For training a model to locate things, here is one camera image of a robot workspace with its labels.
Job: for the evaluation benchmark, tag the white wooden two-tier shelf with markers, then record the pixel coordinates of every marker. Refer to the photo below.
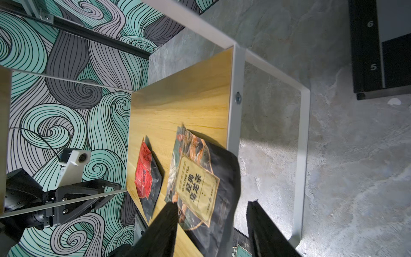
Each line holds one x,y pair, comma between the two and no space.
61,89

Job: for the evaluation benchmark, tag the checkered board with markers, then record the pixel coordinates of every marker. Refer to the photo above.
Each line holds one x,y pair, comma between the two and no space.
380,47

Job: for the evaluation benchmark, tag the oolong tea bag shelf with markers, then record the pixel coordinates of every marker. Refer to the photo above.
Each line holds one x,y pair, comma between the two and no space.
204,181

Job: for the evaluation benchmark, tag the jasmine tea bag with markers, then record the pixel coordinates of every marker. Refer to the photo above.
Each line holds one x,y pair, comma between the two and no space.
241,245

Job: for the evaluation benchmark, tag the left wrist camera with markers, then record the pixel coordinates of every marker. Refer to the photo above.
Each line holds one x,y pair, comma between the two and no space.
72,163

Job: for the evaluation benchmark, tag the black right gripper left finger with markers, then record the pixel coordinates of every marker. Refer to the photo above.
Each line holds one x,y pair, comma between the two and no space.
160,238

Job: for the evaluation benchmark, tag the red tea bag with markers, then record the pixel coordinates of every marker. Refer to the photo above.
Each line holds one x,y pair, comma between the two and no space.
148,179

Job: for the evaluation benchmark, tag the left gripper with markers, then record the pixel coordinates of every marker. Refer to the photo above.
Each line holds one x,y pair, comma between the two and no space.
23,191

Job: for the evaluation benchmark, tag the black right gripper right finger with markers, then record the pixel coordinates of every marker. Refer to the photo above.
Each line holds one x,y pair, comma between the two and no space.
266,240

